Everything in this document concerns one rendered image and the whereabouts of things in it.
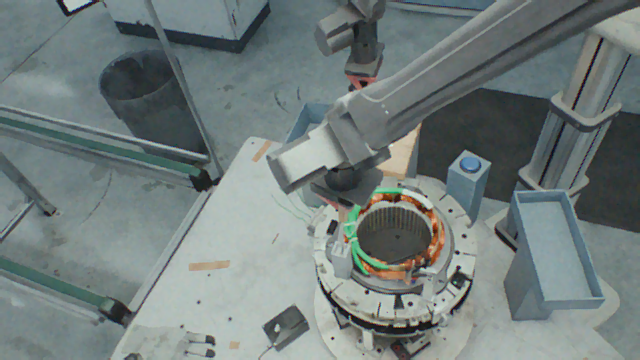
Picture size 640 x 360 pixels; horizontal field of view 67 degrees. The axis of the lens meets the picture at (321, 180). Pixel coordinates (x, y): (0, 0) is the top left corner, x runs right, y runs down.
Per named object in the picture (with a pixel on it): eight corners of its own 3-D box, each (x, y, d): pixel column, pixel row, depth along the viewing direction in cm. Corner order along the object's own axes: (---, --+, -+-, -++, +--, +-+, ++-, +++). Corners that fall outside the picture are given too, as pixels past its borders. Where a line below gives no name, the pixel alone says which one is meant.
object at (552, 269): (562, 351, 110) (606, 299, 88) (512, 352, 111) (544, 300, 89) (534, 254, 125) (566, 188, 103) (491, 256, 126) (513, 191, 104)
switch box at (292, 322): (264, 333, 120) (259, 324, 116) (297, 310, 123) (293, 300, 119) (277, 353, 117) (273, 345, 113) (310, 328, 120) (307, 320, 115)
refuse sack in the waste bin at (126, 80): (113, 144, 248) (79, 92, 221) (155, 94, 269) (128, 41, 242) (176, 160, 237) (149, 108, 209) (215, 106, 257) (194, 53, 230)
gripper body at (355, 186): (363, 212, 68) (365, 184, 62) (302, 183, 71) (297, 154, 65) (384, 178, 71) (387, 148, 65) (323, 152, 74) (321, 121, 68)
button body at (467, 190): (462, 239, 130) (475, 182, 110) (439, 225, 134) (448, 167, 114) (475, 221, 133) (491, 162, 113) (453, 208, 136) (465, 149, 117)
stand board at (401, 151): (322, 164, 117) (321, 158, 115) (345, 110, 128) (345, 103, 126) (404, 181, 112) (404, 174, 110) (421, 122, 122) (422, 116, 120)
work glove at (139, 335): (117, 352, 121) (113, 349, 119) (144, 310, 128) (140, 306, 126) (199, 387, 114) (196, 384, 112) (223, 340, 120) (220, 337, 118)
